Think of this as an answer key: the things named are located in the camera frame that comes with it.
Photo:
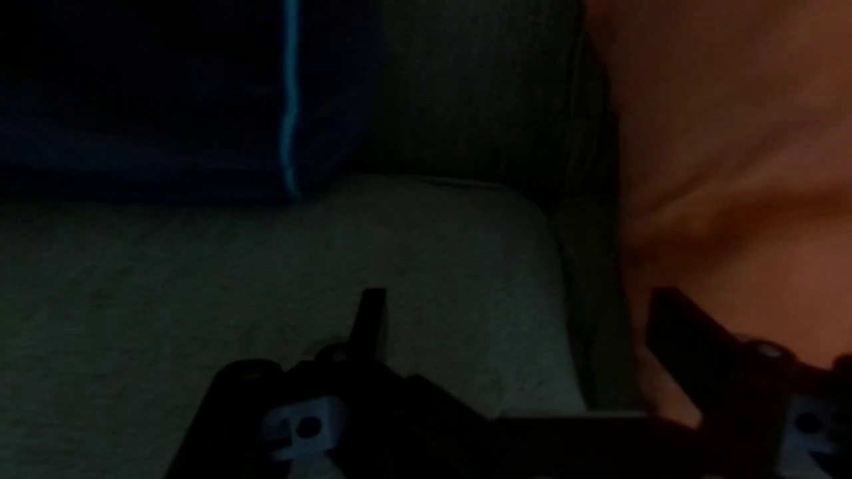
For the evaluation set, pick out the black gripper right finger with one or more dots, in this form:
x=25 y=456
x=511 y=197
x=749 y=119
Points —
x=692 y=346

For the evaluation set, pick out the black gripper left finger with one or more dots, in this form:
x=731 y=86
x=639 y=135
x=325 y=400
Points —
x=370 y=324

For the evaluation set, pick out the grey fabric sofa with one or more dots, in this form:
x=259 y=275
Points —
x=267 y=282

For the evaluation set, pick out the orange pillow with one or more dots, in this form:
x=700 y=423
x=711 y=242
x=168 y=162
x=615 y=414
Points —
x=735 y=175

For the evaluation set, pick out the black boxy device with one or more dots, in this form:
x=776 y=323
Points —
x=177 y=97

